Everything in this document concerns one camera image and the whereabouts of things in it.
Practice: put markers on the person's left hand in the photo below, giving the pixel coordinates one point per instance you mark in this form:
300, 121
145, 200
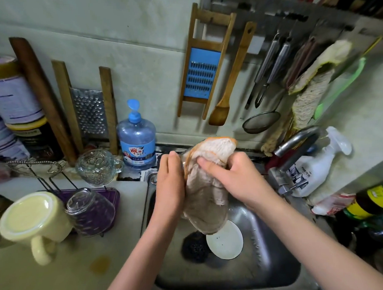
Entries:
168, 188

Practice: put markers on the person's right hand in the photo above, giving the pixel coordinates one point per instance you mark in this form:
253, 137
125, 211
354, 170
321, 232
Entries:
243, 179

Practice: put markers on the beige dish cloth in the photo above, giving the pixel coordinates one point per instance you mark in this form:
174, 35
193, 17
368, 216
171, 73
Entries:
206, 193

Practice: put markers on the small clear glass cup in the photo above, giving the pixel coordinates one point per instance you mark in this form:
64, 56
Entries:
97, 166

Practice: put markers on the yellow mug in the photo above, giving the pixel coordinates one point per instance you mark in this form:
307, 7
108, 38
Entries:
31, 221

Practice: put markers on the brown amber glass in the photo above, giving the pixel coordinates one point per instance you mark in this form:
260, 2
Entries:
0, 219

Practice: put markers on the person's left forearm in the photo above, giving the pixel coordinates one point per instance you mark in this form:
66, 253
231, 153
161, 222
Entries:
142, 258

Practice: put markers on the person's right forearm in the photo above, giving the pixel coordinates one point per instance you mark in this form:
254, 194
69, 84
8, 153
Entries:
326, 242

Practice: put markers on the red container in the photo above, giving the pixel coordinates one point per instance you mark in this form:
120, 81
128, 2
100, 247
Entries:
283, 159

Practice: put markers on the purple plastic tray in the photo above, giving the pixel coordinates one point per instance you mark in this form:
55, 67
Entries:
112, 199

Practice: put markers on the mesh strainer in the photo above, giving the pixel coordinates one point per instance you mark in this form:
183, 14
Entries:
261, 122

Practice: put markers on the small blue water bottle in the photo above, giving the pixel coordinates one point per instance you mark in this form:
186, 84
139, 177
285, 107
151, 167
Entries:
136, 136

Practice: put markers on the metal faucet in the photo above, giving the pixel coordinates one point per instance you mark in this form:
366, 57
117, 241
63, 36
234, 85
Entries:
292, 143

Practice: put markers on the white plate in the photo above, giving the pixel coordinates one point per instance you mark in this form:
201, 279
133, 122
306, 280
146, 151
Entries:
225, 241

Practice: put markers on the white spray bottle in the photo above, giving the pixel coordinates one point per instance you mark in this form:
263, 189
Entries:
318, 170

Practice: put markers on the stainless steel sink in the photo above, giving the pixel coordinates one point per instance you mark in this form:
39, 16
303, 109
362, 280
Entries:
271, 259

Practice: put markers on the pink and white plastic bag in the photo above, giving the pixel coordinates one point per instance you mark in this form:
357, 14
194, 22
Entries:
334, 204

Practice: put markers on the wooden spatula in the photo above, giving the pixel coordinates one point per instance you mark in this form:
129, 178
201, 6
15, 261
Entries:
230, 79

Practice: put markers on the metal peeler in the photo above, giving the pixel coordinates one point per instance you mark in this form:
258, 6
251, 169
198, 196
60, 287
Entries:
273, 71
262, 72

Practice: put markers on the wooden framed metal grater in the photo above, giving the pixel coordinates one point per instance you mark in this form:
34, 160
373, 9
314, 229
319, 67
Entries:
87, 109

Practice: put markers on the wooden slicer with blue blade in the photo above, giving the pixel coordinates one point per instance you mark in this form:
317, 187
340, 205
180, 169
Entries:
203, 71

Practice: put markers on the dark bottle with yellow label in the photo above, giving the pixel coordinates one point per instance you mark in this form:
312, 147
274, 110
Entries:
370, 203

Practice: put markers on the metal pot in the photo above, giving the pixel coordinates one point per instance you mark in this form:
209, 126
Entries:
374, 249

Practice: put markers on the wooden rolling pin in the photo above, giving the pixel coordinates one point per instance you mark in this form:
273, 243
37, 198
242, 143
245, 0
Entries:
42, 98

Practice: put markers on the stack of labelled tin cans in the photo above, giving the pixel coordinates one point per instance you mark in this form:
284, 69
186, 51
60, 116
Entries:
11, 109

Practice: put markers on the wall mounted metal utensil rack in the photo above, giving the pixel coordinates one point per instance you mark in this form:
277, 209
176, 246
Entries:
300, 14

